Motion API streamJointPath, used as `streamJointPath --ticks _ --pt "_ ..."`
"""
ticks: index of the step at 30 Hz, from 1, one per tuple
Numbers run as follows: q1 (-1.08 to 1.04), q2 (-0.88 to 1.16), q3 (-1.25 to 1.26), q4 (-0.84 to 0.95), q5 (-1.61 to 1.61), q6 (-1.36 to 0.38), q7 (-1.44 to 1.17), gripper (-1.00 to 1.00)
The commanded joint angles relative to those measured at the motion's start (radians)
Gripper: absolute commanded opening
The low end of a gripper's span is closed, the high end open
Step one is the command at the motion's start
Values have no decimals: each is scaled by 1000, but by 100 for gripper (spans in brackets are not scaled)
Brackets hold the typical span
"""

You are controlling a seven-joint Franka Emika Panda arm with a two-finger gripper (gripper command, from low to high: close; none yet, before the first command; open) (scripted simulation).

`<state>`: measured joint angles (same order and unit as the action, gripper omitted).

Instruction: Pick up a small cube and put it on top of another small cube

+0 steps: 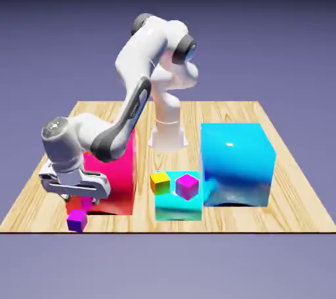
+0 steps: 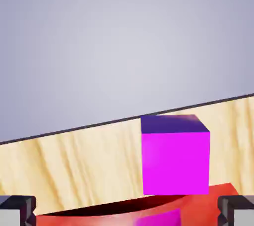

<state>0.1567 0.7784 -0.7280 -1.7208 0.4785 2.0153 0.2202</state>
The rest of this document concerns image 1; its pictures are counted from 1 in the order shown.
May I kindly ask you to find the large cyan box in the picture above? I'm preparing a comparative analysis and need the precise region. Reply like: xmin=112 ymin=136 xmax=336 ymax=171
xmin=154 ymin=170 xmax=203 ymax=222

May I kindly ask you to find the large red box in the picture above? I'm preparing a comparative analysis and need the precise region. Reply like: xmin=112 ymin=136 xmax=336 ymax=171
xmin=65 ymin=128 xmax=137 ymax=216

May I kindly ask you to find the large blue box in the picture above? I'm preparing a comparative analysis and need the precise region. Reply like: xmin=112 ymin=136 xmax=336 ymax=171
xmin=200 ymin=123 xmax=277 ymax=208

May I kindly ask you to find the small purple cube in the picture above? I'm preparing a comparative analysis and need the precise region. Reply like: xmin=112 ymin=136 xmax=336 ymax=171
xmin=66 ymin=209 xmax=89 ymax=233

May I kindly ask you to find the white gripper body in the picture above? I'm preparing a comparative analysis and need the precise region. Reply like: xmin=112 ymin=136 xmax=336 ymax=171
xmin=38 ymin=165 xmax=112 ymax=199

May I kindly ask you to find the small magenta cube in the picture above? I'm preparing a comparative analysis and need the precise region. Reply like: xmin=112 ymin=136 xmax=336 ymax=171
xmin=175 ymin=173 xmax=200 ymax=201

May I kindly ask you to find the small yellow cube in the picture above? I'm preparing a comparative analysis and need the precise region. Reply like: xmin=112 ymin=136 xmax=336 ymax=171
xmin=150 ymin=171 xmax=171 ymax=196

